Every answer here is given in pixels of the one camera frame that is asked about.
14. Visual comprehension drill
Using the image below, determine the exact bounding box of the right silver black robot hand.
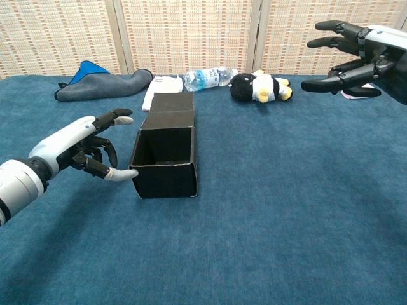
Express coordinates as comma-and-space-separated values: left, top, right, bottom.
300, 20, 407, 105

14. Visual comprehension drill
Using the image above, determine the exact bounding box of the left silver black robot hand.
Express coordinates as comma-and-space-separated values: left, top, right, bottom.
27, 108, 139, 182

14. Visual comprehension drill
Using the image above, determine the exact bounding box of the black cardboard box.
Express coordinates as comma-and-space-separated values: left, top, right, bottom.
128, 91, 198, 200

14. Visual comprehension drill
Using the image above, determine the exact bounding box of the blue cloth-covered table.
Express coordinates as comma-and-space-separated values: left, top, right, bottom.
0, 74, 407, 305

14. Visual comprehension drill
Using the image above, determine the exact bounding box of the pink tissue pack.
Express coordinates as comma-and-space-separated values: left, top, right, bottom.
340, 82, 375, 100

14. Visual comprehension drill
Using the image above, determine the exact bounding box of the grey and blue cloth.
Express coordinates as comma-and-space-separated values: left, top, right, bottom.
53, 60, 153, 102

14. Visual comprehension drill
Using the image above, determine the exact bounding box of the woven bamboo screen panel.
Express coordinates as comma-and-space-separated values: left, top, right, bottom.
113, 0, 260, 77
254, 0, 404, 76
0, 0, 123, 80

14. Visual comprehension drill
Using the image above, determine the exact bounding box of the white paper packet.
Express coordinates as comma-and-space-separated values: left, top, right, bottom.
142, 75, 184, 112

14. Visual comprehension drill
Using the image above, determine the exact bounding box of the black white penguin plush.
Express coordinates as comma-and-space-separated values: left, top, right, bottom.
229, 69, 294, 104

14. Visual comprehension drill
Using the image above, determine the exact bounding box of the clear plastic water bottle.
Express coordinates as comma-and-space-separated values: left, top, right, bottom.
183, 66, 239, 93

